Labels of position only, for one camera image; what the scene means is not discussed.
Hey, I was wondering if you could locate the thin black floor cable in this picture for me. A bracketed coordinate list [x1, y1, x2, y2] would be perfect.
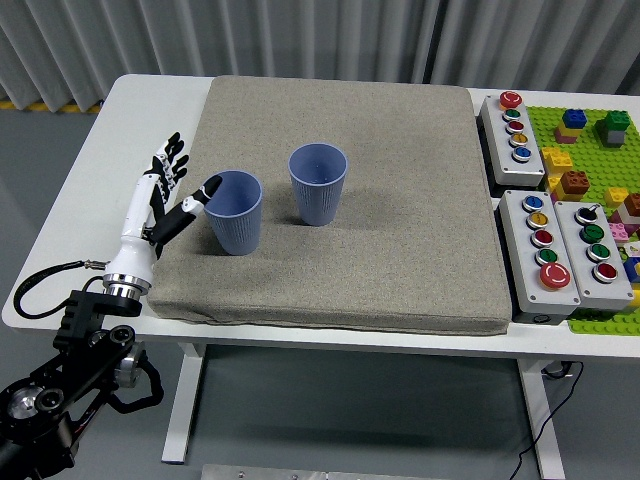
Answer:
[510, 360, 585, 480]

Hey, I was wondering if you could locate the green toy brick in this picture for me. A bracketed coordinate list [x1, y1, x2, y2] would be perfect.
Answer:
[594, 110, 632, 135]

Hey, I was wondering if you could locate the grey five-button control box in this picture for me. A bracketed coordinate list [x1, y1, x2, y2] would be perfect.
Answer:
[498, 189, 583, 317]
[479, 91, 547, 189]

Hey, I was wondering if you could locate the white table leg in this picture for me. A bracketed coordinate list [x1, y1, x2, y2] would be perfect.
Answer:
[160, 342, 207, 464]
[517, 359, 566, 480]

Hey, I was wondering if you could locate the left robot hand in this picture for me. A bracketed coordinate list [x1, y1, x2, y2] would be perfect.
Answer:
[103, 131, 225, 287]

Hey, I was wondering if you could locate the black box base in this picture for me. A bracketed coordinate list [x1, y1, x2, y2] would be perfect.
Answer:
[512, 310, 564, 326]

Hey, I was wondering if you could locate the grey control box with knob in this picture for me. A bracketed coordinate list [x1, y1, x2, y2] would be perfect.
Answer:
[553, 199, 636, 311]

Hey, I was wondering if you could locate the yellow black floor tape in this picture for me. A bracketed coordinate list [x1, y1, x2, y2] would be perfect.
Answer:
[0, 98, 104, 114]

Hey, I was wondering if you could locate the pink toy brick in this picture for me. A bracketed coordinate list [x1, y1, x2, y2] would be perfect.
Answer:
[607, 207, 640, 245]

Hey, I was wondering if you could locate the grey pleated curtain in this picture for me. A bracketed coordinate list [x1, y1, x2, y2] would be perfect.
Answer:
[0, 0, 640, 114]

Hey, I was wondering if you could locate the green brick baseplate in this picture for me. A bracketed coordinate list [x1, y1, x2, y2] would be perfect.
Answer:
[527, 104, 640, 337]

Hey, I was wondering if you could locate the grey-brown mat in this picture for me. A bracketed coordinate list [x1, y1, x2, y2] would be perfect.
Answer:
[146, 74, 514, 337]

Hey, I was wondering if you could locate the blue ribbed plastic cup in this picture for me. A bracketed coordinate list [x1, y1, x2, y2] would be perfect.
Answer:
[202, 169, 264, 257]
[287, 142, 349, 228]

